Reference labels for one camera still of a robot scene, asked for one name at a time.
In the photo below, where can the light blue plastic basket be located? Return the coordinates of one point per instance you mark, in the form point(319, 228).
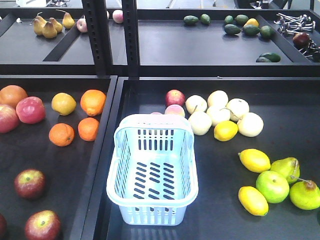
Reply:
point(153, 175)

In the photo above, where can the dark red apple back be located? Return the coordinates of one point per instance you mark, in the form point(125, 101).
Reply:
point(30, 184)

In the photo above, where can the dark red apple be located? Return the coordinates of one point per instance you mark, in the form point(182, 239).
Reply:
point(43, 225)
point(30, 184)
point(3, 226)

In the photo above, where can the dark red apple front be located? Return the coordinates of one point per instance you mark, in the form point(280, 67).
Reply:
point(43, 225)

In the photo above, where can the orange behind apples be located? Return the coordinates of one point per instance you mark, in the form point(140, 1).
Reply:
point(11, 95)

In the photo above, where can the red apple right stand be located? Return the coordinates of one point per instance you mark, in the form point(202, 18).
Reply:
point(174, 97)

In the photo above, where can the white pear pile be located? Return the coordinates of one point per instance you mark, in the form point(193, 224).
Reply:
point(218, 108)

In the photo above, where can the yellow lemon by pears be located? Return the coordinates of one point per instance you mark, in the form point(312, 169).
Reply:
point(225, 130)

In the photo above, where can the large orange right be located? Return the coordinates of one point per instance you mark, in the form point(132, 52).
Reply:
point(92, 102)

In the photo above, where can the small orange front right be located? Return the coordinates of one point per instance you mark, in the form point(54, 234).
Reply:
point(88, 129)

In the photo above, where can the small orange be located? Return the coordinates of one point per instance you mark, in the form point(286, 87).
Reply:
point(88, 129)
point(61, 134)

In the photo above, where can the yellow round fruit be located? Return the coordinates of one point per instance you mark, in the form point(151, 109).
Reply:
point(63, 103)

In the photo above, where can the small orange front left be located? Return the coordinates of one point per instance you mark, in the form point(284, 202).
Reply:
point(61, 134)

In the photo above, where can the yellow lemon middle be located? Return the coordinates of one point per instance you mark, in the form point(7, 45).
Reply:
point(254, 160)

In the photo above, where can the pink apple upper shelf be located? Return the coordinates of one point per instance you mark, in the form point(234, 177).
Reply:
point(82, 25)

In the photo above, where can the yellow lemon front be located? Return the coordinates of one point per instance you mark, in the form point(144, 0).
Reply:
point(253, 201)

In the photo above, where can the pink red apple right pair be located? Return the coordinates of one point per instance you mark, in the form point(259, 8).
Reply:
point(31, 110)

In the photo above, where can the green apple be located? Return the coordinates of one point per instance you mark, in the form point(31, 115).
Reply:
point(273, 186)

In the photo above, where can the yellow brown pear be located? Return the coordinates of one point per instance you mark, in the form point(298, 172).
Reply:
point(49, 31)
point(68, 22)
point(38, 24)

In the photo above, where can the green pear back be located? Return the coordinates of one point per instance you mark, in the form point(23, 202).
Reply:
point(288, 167)

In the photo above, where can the green pear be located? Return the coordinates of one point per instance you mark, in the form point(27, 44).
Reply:
point(288, 167)
point(305, 194)

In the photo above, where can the red apple left pair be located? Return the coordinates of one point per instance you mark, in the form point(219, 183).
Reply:
point(8, 118)

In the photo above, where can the dark red pomegranate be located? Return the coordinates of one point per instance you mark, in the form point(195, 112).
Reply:
point(301, 40)

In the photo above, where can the green pear front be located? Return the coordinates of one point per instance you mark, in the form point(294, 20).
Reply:
point(305, 194)

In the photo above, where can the metal utensil pile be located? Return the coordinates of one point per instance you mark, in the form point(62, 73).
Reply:
point(291, 25)

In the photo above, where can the black perforated shelf post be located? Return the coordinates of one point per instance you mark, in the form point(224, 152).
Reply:
point(98, 31)

